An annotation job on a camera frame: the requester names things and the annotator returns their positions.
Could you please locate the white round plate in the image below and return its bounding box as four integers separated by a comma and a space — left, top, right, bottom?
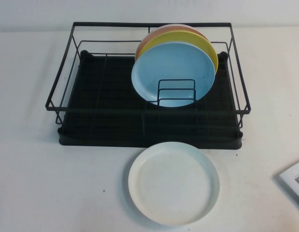
127, 142, 221, 227

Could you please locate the blue round plate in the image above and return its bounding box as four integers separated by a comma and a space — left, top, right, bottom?
131, 42, 217, 108

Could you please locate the orange round plate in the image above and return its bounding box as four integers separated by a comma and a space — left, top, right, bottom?
135, 25, 209, 61

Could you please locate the yellow round plate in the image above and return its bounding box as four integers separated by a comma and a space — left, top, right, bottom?
137, 30, 218, 73

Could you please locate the pale pink round plate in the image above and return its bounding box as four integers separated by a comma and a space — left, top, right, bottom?
159, 23, 196, 29

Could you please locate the black plastic drip tray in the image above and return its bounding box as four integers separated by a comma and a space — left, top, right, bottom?
57, 49, 244, 150

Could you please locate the white paper with QR code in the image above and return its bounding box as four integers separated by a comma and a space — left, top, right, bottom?
276, 158, 299, 198

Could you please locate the black wire dish rack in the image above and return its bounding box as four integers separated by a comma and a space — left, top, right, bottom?
45, 21, 252, 129

